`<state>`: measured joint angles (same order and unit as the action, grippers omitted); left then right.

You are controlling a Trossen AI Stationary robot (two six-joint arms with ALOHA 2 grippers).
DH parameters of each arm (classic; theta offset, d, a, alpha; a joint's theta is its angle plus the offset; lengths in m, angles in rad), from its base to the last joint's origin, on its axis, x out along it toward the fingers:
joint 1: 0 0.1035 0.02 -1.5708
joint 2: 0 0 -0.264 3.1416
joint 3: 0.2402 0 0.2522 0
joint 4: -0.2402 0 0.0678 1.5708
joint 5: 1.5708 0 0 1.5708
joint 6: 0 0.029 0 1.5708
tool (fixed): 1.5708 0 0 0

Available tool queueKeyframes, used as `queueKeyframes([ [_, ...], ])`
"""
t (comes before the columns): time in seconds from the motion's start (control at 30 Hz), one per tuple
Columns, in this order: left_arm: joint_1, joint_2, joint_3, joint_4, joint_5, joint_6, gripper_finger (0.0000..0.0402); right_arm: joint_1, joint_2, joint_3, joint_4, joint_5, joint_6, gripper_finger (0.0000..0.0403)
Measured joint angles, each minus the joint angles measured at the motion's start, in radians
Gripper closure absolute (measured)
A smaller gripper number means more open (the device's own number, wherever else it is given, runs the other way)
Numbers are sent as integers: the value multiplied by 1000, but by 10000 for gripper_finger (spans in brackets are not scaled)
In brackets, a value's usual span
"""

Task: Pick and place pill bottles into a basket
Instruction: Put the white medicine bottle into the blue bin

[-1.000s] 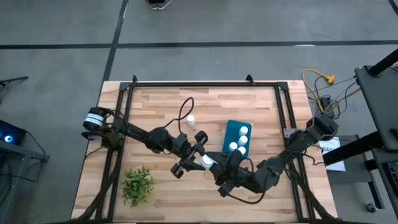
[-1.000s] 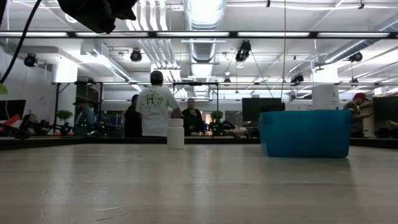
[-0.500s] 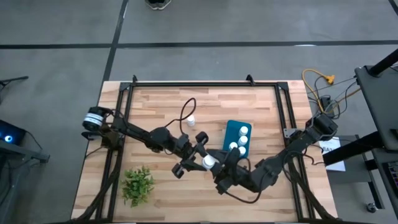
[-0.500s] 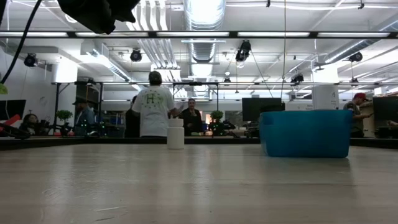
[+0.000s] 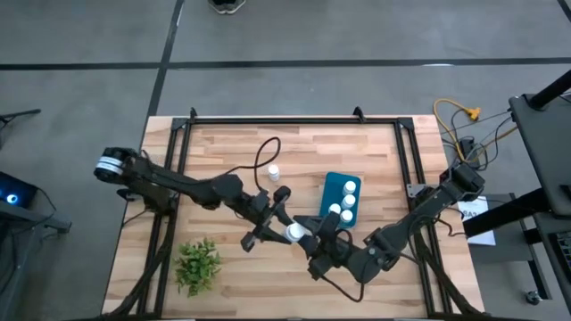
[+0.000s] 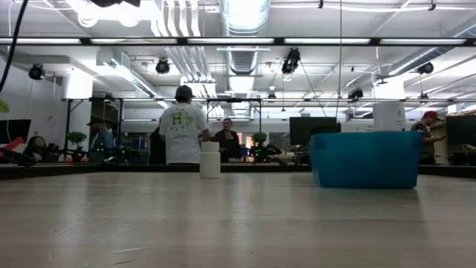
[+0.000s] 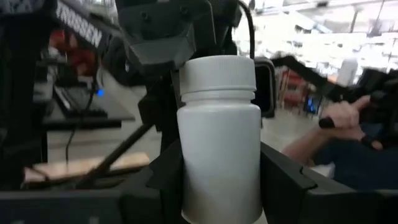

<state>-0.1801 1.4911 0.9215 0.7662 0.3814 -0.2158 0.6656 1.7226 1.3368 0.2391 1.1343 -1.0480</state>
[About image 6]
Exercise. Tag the black table frame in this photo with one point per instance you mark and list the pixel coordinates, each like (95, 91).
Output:
(260, 168)

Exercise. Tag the green plant white pot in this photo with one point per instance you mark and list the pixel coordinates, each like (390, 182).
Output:
(3, 107)

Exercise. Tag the black ceiling spotlight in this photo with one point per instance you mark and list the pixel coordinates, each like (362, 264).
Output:
(291, 61)
(36, 71)
(162, 66)
(355, 94)
(425, 68)

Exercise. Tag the silver ventilation duct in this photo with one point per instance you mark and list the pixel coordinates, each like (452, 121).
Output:
(243, 22)

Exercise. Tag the black overhead crossbar with lights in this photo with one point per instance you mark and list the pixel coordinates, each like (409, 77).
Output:
(279, 41)

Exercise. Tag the person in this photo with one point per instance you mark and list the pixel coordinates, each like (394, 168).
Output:
(37, 147)
(182, 137)
(425, 141)
(228, 143)
(101, 141)

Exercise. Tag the black background robot arm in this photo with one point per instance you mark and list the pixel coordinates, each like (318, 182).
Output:
(266, 150)

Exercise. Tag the small background potted plant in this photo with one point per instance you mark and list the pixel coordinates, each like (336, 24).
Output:
(259, 138)
(76, 139)

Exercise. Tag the teal plastic basket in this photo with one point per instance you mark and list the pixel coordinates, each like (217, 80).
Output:
(366, 160)

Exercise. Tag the black background rig frame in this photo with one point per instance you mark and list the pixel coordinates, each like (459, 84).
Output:
(234, 100)
(68, 123)

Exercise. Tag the red object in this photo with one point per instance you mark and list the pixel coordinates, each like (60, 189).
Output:
(9, 144)

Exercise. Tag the black monitor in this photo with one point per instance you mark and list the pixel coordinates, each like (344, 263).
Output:
(15, 131)
(305, 126)
(463, 130)

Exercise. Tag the white pill bottle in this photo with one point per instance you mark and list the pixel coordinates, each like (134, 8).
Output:
(209, 162)

